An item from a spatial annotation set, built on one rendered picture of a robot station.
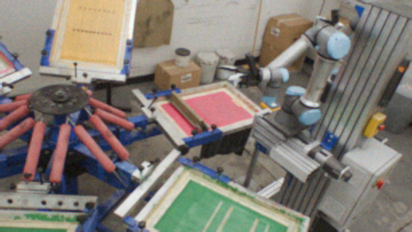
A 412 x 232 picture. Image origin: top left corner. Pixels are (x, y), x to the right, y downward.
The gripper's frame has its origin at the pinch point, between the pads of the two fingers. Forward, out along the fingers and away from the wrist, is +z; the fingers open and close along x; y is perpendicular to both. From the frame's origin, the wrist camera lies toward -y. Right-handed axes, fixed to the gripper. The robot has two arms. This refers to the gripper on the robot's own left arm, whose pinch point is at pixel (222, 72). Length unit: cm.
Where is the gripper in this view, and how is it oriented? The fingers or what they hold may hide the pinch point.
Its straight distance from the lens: 169.3
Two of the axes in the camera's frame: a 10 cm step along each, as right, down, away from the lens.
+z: -9.4, 0.5, -3.3
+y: -1.2, 8.8, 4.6
